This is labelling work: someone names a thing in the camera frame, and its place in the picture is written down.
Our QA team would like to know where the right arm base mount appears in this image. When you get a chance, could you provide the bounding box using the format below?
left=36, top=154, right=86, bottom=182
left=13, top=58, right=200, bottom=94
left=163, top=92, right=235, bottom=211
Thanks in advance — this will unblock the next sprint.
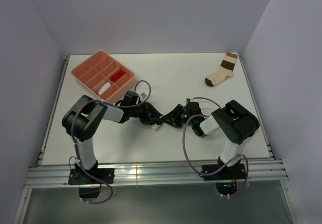
left=199, top=162, right=249, bottom=199

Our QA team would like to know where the pink compartment organizer tray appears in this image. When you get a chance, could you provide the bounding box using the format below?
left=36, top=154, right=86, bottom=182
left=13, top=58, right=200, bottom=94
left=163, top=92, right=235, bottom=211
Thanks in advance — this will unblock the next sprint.
left=71, top=51, right=135, bottom=103

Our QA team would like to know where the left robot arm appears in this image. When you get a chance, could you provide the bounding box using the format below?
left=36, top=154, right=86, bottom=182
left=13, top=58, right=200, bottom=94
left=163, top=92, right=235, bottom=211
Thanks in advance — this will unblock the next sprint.
left=62, top=91, right=162, bottom=183

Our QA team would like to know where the beige reindeer sock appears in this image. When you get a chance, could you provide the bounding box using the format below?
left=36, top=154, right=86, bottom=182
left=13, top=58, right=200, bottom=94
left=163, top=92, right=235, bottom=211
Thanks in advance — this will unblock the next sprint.
left=111, top=70, right=126, bottom=83

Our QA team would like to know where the black white striped ankle sock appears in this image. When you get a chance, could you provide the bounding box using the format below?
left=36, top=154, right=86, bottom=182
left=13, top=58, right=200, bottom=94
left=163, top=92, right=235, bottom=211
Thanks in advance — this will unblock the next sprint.
left=151, top=119, right=163, bottom=131

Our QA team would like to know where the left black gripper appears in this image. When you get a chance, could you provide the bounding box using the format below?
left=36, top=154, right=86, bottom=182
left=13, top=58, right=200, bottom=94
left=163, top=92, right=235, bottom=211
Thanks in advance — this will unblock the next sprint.
left=129, top=101, right=162, bottom=124

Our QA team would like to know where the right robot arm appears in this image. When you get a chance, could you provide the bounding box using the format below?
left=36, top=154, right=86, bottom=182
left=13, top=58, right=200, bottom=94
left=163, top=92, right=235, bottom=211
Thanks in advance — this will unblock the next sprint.
left=161, top=99, right=260, bottom=179

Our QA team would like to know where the cream brown striped sock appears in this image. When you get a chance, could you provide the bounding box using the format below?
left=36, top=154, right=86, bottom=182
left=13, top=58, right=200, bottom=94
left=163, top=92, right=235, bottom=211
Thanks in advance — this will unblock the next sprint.
left=205, top=52, right=238, bottom=87

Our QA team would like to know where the white sock with black stripes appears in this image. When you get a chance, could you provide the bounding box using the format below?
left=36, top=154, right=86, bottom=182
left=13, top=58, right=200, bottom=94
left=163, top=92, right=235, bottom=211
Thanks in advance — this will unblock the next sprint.
left=98, top=82, right=111, bottom=95

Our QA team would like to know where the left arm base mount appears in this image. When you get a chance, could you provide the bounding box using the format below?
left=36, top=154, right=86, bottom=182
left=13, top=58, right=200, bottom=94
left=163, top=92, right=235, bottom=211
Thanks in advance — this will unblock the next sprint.
left=68, top=166, right=115, bottom=199

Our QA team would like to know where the aluminium table front rail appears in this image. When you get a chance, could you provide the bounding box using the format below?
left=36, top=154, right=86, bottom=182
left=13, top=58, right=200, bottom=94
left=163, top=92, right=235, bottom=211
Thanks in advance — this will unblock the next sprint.
left=24, top=159, right=288, bottom=189

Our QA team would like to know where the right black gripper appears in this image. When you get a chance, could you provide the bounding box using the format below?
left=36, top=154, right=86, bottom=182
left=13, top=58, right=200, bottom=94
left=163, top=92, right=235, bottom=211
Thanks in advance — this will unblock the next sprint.
left=162, top=104, right=195, bottom=129

